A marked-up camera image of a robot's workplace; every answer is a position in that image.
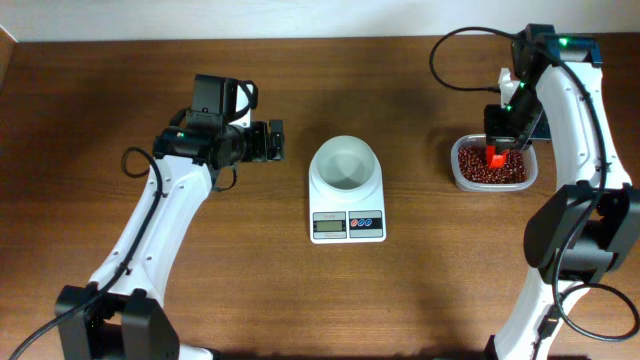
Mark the white digital kitchen scale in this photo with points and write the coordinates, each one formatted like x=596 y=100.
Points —
x=343 y=217

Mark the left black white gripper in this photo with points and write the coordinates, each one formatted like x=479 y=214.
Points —
x=263 y=152

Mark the orange measuring scoop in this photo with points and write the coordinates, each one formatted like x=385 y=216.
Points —
x=496 y=159

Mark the red beans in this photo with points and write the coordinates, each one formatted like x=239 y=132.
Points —
x=473 y=167

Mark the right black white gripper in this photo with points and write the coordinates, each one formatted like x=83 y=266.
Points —
x=497 y=135

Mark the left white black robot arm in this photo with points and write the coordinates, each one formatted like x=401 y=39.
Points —
x=119 y=314

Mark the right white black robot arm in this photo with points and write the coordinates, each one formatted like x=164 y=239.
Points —
x=587 y=228

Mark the white round bowl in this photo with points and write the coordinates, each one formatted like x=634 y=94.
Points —
x=343 y=163

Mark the clear plastic bean container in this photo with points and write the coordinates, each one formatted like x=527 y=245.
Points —
x=530 y=162

